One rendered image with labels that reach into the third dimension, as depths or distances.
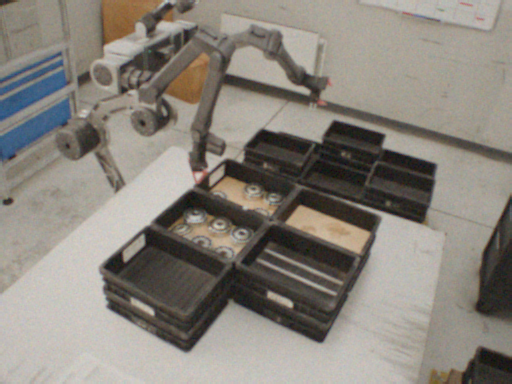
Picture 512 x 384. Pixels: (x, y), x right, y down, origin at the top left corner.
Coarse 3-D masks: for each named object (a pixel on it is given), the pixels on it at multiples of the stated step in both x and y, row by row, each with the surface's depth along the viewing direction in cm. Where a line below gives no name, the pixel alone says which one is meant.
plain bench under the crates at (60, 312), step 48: (144, 192) 246; (96, 240) 216; (384, 240) 232; (432, 240) 235; (48, 288) 191; (96, 288) 194; (384, 288) 207; (432, 288) 209; (0, 336) 171; (48, 336) 173; (96, 336) 175; (144, 336) 177; (240, 336) 181; (288, 336) 183; (336, 336) 185; (384, 336) 186
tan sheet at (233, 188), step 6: (222, 180) 238; (228, 180) 239; (234, 180) 239; (216, 186) 234; (222, 186) 234; (228, 186) 235; (234, 186) 235; (240, 186) 235; (228, 192) 231; (234, 192) 231; (240, 192) 232; (228, 198) 227; (234, 198) 227; (240, 198) 228; (240, 204) 225; (246, 204) 225; (252, 204) 225; (258, 204) 225; (270, 210) 223
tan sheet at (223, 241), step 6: (210, 216) 216; (180, 222) 211; (198, 228) 209; (204, 228) 209; (198, 234) 206; (204, 234) 206; (216, 240) 204; (222, 240) 204; (228, 240) 204; (234, 246) 201
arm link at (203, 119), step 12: (216, 60) 149; (228, 60) 156; (216, 72) 153; (204, 84) 163; (216, 84) 161; (204, 96) 167; (216, 96) 166; (204, 108) 171; (204, 120) 175; (204, 132) 179
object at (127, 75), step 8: (120, 64) 174; (128, 64) 178; (120, 72) 175; (128, 72) 175; (136, 72) 176; (120, 80) 177; (128, 80) 176; (136, 80) 175; (120, 88) 179; (128, 88) 179; (136, 88) 178
